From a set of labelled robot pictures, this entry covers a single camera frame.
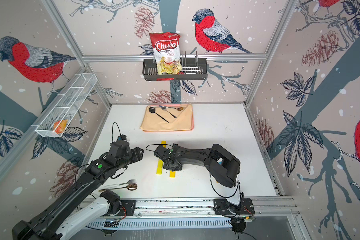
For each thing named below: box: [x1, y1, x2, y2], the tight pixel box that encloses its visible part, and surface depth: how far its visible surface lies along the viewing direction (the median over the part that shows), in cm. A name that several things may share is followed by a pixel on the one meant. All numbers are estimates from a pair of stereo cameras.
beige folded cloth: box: [140, 104, 193, 131], surface depth 113 cm
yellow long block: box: [169, 170, 176, 178], surface depth 85 cm
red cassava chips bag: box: [149, 32, 185, 81], surface depth 85 cm
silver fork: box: [104, 179, 138, 189], surface depth 83 cm
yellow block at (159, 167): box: [156, 159, 164, 175], surface depth 89 cm
